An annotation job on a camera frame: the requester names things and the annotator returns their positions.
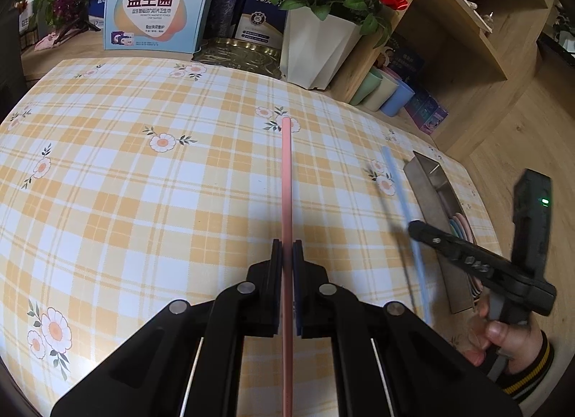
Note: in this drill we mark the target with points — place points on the gold patterned tray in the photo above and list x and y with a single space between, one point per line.
238 55

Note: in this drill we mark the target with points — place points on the navy box with white label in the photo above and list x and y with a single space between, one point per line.
260 19

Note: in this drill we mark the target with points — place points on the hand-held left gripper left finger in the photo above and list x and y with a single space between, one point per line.
265 300

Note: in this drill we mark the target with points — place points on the potted red rose plant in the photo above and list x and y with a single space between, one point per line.
319 39

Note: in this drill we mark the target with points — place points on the green cup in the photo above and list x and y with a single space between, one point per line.
364 90

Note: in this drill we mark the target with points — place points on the checked floral tablecloth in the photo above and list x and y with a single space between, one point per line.
157 197

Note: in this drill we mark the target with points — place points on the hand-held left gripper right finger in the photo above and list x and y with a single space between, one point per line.
310 300

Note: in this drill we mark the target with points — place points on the stainless steel utensil tray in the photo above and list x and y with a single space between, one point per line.
431 179

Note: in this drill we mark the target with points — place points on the blue cup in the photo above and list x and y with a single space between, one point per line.
397 99

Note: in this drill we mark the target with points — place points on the pink chopstick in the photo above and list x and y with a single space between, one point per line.
286 183

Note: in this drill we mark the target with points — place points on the light blue box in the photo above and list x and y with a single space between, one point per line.
157 8

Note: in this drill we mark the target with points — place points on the person's right hand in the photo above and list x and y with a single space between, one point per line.
521 345

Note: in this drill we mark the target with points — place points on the dark blue patterned box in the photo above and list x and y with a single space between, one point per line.
227 8

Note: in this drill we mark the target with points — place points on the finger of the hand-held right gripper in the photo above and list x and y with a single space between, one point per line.
449 246

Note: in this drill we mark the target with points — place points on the purple box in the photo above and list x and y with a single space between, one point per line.
426 113

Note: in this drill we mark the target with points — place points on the wooden shelf unit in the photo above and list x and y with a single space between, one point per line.
449 39

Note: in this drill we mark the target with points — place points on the pink cup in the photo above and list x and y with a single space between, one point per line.
391 73

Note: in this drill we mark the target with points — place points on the beige cup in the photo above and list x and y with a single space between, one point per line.
382 92

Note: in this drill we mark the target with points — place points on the person's right forearm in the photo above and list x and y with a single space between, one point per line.
539 372

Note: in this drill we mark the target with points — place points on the blue chopstick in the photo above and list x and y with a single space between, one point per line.
397 183

